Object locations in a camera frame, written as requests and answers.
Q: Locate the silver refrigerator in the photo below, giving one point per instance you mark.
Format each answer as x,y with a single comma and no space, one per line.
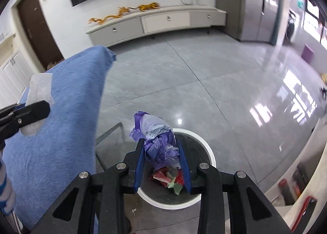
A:
260,6

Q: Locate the blue terry towel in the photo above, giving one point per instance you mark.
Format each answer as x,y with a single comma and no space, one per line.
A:
66,121

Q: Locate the tall grey cabinet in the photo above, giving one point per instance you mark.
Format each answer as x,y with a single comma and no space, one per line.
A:
230,1

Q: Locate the round white-rimmed trash bin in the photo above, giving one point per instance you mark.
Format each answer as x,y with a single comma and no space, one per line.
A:
208,151

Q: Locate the phone in red case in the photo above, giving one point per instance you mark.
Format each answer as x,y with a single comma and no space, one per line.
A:
310,202

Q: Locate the red snack packet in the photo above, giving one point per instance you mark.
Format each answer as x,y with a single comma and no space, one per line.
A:
158,174

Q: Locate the person's left forearm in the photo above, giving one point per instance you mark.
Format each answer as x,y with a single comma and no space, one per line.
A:
6,188

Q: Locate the black toy animal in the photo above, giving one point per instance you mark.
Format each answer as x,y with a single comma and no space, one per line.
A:
324,91

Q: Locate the green paper scrap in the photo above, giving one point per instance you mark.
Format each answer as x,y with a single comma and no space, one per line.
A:
176,188

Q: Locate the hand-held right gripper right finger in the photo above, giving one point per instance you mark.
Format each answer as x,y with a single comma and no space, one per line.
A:
185,167

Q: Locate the yellow toy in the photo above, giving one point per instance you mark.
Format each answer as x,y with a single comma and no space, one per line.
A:
324,77

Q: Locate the low grey television cabinet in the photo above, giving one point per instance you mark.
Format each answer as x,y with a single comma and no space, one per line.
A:
166,21

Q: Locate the green and white sign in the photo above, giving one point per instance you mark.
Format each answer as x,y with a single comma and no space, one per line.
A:
300,3

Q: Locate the washing machine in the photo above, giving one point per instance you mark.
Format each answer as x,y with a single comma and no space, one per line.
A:
291,27

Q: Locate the white tissue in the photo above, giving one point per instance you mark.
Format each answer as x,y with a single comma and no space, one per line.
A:
39,86

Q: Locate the white cupboard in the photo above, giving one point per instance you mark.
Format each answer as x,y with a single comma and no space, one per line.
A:
12,70

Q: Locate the golden dragon figure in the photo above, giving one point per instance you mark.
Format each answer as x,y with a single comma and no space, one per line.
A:
109,17

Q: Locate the dark brown door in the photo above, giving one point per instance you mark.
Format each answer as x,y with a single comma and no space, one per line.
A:
38,29

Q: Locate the purple plastic bag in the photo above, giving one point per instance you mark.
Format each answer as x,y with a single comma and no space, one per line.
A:
158,144

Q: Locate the dark slippers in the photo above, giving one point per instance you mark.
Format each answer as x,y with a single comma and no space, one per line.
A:
300,177

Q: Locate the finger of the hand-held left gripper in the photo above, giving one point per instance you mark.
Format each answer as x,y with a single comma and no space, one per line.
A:
7,111
30,114

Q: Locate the pair of beige shoes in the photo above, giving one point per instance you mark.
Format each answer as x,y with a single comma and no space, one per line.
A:
55,65

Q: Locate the dark wrapper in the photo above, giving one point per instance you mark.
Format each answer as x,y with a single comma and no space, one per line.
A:
173,171

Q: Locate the orange tiger figure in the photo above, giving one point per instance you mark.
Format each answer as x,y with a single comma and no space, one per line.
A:
148,6

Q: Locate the purple stool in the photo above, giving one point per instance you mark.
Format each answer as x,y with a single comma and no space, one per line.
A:
307,53

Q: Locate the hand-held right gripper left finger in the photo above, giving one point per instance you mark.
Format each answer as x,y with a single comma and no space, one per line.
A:
139,165

